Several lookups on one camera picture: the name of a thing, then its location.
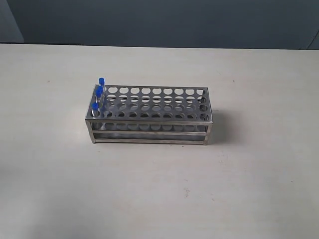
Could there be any stainless steel test tube rack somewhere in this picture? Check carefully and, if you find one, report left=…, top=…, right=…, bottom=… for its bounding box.
left=85, top=84, right=213, bottom=145

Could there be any blue capped tube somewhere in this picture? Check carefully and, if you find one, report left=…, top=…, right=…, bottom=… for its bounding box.
left=98, top=77, right=107, bottom=98
left=95, top=86, right=104, bottom=109
left=91, top=102, right=100, bottom=118

